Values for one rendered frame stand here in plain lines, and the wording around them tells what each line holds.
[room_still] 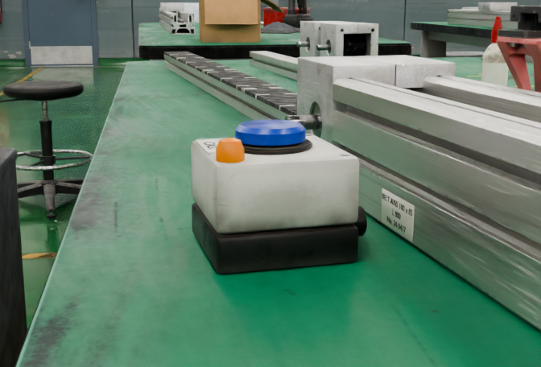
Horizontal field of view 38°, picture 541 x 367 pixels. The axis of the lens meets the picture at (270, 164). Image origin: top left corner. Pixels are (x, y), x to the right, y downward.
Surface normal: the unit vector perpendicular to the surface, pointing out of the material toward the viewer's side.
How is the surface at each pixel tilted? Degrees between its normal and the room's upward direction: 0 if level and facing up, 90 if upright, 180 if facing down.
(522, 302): 90
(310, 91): 90
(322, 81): 90
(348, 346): 0
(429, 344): 0
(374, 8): 90
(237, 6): 63
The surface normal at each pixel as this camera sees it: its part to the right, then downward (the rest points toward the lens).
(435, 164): -0.97, 0.05
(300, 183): 0.26, 0.20
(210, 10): 0.11, -0.26
